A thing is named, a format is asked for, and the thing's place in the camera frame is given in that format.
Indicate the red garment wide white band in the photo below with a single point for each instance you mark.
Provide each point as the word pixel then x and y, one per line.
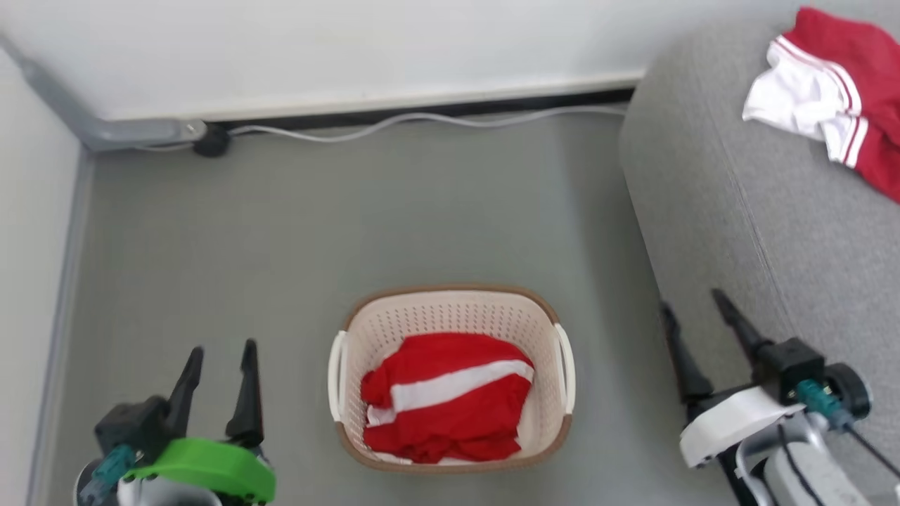
pixel 450 414

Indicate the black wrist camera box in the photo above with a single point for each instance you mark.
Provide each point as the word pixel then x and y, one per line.
pixel 133 425
pixel 794 362

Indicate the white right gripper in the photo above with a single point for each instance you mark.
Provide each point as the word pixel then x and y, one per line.
pixel 738 418

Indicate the grey fabric sofa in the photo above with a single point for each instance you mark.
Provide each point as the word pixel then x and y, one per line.
pixel 773 232

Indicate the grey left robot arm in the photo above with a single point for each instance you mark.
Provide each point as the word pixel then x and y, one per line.
pixel 155 492

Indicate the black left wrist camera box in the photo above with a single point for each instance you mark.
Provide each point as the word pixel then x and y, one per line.
pixel 133 425

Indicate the white wall skirting strip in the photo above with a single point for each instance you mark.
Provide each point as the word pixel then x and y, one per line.
pixel 394 105

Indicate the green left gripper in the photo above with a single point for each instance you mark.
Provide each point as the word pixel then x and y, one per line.
pixel 211 467

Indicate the red garment striped white trim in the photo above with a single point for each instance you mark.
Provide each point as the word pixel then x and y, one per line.
pixel 844 84

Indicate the grey side skirting strip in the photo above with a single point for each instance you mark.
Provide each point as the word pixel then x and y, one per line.
pixel 60 316

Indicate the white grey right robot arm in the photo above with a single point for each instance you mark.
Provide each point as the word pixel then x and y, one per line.
pixel 801 471

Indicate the cream perforated laundry basket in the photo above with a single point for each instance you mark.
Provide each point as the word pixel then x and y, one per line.
pixel 450 313

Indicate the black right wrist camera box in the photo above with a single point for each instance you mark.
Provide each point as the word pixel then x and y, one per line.
pixel 794 362

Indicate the grey wall conduit pipe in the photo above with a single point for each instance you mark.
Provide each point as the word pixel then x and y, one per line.
pixel 126 131

